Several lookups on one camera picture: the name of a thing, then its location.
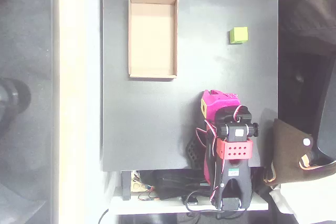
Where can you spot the brown felt bag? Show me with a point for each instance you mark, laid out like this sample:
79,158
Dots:
286,155

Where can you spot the black perforated arm base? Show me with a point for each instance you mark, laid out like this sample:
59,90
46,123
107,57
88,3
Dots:
194,153

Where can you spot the small circuit board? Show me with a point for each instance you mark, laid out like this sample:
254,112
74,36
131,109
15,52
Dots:
148,197

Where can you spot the green cube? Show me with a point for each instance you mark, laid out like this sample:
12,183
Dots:
239,34

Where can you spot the black plug connector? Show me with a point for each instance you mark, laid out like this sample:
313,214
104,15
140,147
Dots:
191,200

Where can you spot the grey-brown cloth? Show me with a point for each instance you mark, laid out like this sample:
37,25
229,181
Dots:
312,11

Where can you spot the black table clamp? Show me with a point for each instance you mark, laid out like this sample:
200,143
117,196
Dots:
126,184

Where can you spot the white shelf board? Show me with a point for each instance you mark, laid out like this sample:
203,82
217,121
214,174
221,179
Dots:
157,205

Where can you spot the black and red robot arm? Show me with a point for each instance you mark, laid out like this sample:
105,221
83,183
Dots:
237,155

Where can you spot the light wooden tag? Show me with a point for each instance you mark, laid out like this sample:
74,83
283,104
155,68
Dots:
137,186

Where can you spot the cardboard box tray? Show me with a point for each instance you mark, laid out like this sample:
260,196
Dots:
152,35

